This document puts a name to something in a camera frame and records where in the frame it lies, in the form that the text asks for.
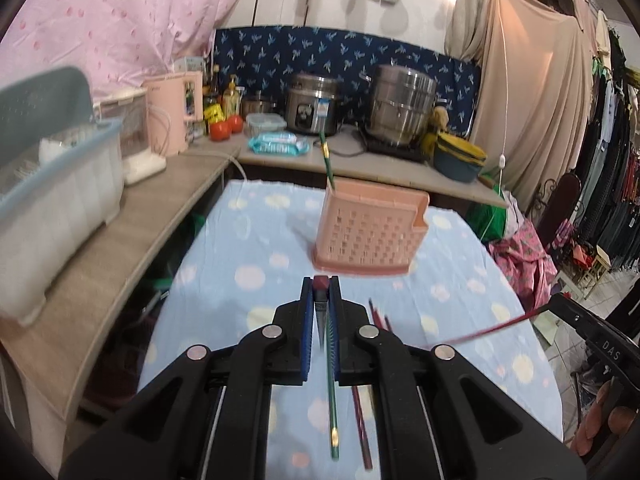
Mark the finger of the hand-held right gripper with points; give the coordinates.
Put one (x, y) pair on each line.
(567, 310)

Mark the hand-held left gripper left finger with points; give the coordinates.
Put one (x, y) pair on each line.
(305, 332)

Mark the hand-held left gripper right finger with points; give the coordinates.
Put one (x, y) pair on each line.
(336, 332)

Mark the green chopstick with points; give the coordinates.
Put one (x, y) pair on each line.
(326, 157)
(332, 400)

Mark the pink perforated utensil holder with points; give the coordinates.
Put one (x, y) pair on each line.
(370, 230)

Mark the person's right hand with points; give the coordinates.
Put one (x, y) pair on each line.
(607, 420)

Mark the light wooden stool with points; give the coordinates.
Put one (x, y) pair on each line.
(595, 272)

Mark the pink floral cloth bundle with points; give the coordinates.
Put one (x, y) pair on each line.
(525, 260)

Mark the light blue planet-print tablecloth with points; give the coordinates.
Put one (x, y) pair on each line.
(240, 270)

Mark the dark metal chair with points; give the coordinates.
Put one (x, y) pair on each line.
(560, 210)

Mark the green bag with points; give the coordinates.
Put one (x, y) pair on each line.
(487, 215)

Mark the blue bowl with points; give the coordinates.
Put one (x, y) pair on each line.
(455, 171)

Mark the row of hanging clothes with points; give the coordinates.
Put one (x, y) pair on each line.
(610, 135)

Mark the black induction cooker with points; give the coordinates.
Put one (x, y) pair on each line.
(395, 152)

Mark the blue wet wipes pack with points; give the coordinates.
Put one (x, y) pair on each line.
(277, 144)

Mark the wooden counter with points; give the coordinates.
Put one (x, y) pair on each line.
(150, 220)

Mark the yellow bowl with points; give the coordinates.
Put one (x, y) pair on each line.
(462, 147)

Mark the clear food container blue lid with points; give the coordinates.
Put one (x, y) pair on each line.
(265, 122)

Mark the red tomato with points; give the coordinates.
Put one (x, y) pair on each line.
(220, 131)
(235, 122)

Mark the beige curtain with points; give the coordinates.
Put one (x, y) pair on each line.
(535, 85)

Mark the silver rice cooker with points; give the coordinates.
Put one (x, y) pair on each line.
(312, 105)

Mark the yellow loofah sponge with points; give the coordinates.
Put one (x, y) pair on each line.
(440, 119)

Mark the small lidded steel pot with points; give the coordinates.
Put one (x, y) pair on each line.
(259, 105)

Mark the stainless steel steamer pot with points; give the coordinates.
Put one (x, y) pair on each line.
(402, 105)

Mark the yellow snack packet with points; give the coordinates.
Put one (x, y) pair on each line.
(212, 112)

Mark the yellow pump bottle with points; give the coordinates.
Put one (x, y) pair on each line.
(231, 97)

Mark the pink electric kettle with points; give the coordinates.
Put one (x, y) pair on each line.
(170, 110)

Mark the dark sauce bottle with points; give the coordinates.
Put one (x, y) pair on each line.
(215, 82)

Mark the white dish box blue lid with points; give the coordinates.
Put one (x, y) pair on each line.
(55, 210)

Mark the navy leaf-print cloth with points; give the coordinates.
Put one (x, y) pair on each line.
(310, 52)

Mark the light green carton box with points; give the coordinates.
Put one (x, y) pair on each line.
(190, 64)

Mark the pink floral sheet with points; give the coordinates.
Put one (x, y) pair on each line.
(125, 20)

